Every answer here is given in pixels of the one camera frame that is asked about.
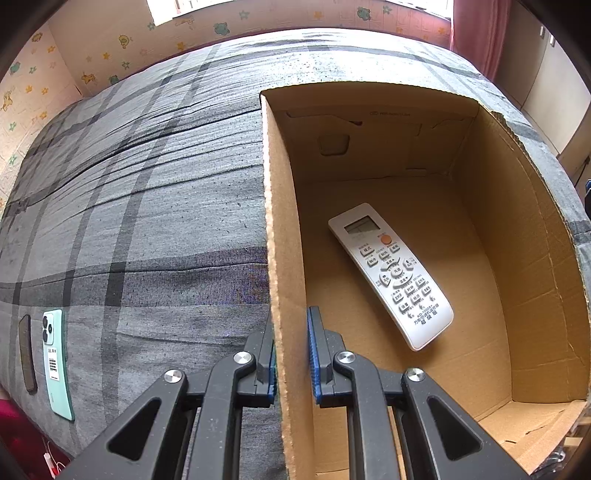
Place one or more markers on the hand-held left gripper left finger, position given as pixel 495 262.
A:
pixel 271 390

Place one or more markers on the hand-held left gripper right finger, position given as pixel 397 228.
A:
pixel 315 355

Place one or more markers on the brown cardboard box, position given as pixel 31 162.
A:
pixel 286 277

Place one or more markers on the white remote control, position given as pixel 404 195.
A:
pixel 392 272

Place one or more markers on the grey plaid bed sheet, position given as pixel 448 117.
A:
pixel 161 207

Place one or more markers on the teal smartphone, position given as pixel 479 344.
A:
pixel 55 369

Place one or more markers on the dark smartphone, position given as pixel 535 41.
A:
pixel 27 355

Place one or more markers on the magenta cloth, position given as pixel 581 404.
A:
pixel 18 424

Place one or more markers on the beige wardrobe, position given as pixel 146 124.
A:
pixel 554 92

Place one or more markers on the pink curtain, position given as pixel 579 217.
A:
pixel 480 32

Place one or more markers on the window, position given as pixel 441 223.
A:
pixel 207 7

